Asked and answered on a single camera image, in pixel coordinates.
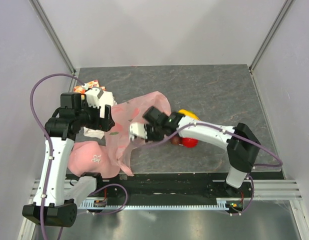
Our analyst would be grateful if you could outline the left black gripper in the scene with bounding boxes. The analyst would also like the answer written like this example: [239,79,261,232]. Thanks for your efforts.
[75,99,115,132]

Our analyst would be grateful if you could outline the pink plastic bag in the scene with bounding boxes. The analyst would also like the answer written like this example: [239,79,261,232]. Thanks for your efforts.
[104,91,172,177]

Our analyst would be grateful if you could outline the dark purple fake plum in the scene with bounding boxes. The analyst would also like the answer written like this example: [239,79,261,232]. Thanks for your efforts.
[170,136,183,146]

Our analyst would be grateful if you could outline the red fake fruit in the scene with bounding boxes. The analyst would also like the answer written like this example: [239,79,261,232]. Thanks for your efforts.
[181,137,199,148]

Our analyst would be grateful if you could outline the yellow fake mango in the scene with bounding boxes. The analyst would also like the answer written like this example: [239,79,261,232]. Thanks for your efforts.
[178,109,199,120]

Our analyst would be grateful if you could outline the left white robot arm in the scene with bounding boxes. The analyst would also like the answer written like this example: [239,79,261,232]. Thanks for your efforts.
[22,88,115,228]

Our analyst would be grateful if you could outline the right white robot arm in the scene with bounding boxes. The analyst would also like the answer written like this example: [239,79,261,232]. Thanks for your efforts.
[142,106,260,197]

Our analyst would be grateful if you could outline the white cloth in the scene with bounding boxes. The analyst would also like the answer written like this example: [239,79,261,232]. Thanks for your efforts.
[83,91,117,140]

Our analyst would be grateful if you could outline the pink baseball cap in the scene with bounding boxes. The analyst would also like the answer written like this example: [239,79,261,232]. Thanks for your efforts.
[67,141,120,179]

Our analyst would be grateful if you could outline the floral orange cloth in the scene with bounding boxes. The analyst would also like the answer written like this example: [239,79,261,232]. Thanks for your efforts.
[73,79,106,94]

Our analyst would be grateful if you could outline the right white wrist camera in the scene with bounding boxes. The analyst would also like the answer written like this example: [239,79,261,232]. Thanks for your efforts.
[128,122,148,142]

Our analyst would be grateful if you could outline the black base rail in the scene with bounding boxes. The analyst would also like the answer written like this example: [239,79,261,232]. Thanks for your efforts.
[94,172,255,201]

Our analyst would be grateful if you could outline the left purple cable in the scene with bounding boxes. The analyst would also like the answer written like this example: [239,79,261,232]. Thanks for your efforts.
[29,73,130,240]

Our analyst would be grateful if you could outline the grey cable duct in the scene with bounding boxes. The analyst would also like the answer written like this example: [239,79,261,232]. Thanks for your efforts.
[78,198,229,211]

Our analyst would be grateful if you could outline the left aluminium frame post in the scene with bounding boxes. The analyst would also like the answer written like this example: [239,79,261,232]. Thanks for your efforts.
[29,0,76,74]

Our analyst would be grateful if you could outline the aluminium frame post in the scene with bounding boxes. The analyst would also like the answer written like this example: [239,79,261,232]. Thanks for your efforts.
[248,0,295,75]
[29,0,76,74]

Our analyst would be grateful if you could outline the right aluminium frame post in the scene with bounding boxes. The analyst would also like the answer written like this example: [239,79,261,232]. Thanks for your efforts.
[248,0,295,75]

